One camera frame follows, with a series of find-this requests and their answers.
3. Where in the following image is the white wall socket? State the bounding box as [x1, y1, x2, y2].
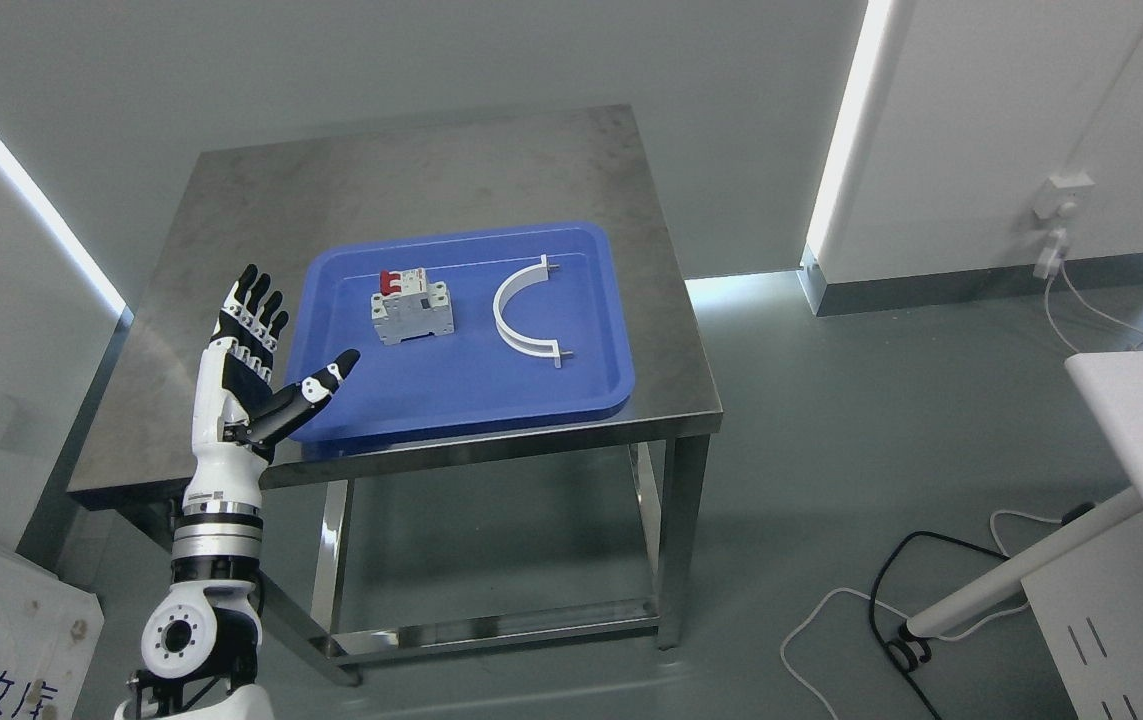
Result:
[1032, 173, 1096, 222]

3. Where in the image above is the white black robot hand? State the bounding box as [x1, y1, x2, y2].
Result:
[181, 264, 361, 515]

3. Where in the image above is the white plug adapter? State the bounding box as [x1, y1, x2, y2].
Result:
[1033, 227, 1071, 281]

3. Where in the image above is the white sign board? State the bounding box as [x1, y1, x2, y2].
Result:
[0, 546, 104, 719]

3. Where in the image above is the stainless steel table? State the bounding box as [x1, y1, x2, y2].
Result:
[67, 105, 724, 688]

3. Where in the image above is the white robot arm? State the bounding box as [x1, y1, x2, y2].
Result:
[114, 502, 275, 719]

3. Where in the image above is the blue plastic tray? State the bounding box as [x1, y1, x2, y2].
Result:
[286, 222, 636, 454]

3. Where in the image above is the white cabinet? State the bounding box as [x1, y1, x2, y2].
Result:
[1022, 512, 1143, 719]

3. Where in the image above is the white curved plastic bracket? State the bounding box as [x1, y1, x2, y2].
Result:
[490, 254, 574, 370]

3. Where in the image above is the white cable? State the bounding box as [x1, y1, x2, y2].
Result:
[1044, 255, 1143, 353]

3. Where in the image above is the grey red circuit breaker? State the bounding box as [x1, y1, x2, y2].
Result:
[370, 266, 456, 346]

